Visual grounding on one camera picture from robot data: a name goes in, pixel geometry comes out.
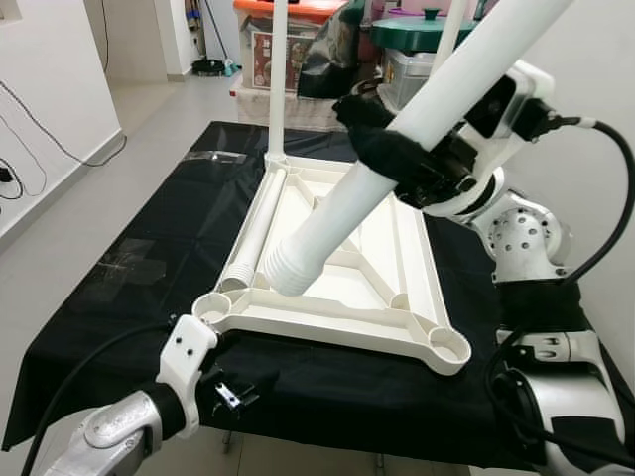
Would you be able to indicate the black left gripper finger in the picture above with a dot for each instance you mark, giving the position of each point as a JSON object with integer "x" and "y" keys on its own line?
{"x": 256, "y": 387}

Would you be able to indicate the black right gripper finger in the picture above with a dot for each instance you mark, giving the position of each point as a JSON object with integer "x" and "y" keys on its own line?
{"x": 362, "y": 109}
{"x": 392, "y": 159}

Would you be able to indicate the white plastic table leg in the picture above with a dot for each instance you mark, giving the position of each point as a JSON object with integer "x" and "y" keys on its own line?
{"x": 279, "y": 79}
{"x": 466, "y": 69}
{"x": 253, "y": 233}
{"x": 451, "y": 35}

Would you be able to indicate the white plastic children tabletop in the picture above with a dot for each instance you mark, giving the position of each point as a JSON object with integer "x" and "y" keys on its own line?
{"x": 367, "y": 288}

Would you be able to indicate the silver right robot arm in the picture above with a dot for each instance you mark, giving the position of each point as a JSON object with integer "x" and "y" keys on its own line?
{"x": 526, "y": 248}

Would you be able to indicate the black wok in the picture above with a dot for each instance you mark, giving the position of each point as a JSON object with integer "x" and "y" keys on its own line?
{"x": 365, "y": 94}

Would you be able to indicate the clear plastic bin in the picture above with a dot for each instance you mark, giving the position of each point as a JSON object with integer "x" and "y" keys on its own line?
{"x": 402, "y": 74}

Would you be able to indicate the dark green pot lid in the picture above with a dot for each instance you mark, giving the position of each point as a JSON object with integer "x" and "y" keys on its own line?
{"x": 412, "y": 35}

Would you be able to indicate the pink box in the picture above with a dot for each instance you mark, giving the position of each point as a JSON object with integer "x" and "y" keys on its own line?
{"x": 397, "y": 6}

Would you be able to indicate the storage box with orange lid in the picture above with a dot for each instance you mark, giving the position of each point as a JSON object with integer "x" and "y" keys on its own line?
{"x": 317, "y": 8}

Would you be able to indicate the beige cloth cover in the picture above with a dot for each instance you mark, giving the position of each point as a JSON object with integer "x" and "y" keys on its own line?
{"x": 248, "y": 107}

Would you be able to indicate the black tablecloth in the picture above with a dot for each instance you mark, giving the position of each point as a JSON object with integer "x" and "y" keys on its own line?
{"x": 119, "y": 327}

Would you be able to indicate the broom with teal head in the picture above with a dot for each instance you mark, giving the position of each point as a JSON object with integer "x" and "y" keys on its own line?
{"x": 231, "y": 69}

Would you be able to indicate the clear tape strip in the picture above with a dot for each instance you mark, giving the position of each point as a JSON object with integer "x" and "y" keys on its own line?
{"x": 218, "y": 158}

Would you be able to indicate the black dustpan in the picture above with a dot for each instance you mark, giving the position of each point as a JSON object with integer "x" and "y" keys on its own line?
{"x": 208, "y": 69}

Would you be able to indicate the black power adapter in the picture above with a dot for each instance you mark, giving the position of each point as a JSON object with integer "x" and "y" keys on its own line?
{"x": 5, "y": 177}

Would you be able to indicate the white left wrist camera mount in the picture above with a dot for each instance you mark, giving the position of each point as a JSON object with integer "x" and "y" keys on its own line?
{"x": 187, "y": 352}

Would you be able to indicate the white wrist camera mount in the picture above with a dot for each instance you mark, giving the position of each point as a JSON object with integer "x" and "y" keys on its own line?
{"x": 531, "y": 84}
{"x": 187, "y": 352}

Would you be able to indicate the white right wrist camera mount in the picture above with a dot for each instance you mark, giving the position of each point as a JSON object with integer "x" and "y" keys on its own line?
{"x": 531, "y": 84}

